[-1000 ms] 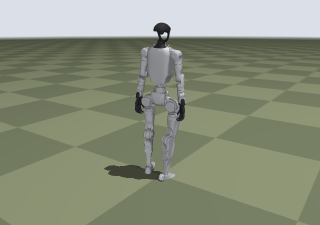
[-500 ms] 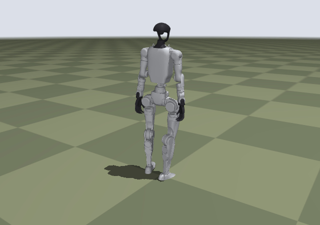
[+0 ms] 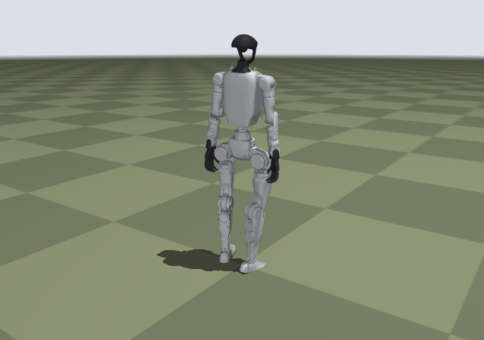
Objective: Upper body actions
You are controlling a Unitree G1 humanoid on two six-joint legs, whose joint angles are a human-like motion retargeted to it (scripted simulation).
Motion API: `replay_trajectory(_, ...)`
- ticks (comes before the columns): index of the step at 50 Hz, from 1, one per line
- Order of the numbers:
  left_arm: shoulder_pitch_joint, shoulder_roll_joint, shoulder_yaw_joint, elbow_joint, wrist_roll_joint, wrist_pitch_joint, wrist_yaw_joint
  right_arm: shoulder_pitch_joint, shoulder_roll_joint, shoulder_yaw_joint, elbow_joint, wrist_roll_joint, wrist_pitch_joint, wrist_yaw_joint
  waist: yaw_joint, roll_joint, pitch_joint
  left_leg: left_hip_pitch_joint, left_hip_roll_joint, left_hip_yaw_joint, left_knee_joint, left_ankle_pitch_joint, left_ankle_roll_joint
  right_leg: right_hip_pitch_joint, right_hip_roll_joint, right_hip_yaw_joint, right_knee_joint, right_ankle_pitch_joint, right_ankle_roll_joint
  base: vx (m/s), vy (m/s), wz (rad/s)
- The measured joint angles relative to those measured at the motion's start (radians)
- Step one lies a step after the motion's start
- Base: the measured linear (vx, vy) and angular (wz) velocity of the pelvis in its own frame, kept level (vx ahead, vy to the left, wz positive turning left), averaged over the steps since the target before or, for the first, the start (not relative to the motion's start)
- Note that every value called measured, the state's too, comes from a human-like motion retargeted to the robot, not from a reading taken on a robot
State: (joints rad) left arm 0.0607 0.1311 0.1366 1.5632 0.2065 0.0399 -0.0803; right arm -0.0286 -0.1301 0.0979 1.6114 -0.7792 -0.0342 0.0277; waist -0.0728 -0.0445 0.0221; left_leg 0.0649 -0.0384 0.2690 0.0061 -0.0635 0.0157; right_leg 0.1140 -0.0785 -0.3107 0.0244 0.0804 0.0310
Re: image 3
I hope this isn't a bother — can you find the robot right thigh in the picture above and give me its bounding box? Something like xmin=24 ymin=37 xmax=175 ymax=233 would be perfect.
xmin=244 ymin=147 xmax=271 ymax=220

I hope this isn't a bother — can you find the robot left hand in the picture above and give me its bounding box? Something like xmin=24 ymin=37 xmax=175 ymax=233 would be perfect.
xmin=204 ymin=139 xmax=219 ymax=172

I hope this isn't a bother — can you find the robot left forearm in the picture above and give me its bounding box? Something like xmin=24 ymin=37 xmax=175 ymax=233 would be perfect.
xmin=206 ymin=107 xmax=221 ymax=147

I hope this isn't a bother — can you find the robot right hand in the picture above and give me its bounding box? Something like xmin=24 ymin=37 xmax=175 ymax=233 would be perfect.
xmin=266 ymin=149 xmax=280 ymax=183

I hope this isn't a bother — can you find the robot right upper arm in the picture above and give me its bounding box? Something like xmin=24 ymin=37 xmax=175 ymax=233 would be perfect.
xmin=256 ymin=74 xmax=277 ymax=124

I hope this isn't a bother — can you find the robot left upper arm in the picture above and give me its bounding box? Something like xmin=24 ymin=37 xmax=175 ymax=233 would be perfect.
xmin=211 ymin=72 xmax=225 ymax=118

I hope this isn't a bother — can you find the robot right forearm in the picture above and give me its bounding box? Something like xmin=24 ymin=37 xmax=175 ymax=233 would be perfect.
xmin=266 ymin=112 xmax=281 ymax=156

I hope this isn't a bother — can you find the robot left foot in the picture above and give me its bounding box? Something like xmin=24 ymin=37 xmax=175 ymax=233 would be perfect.
xmin=219 ymin=244 xmax=235 ymax=263

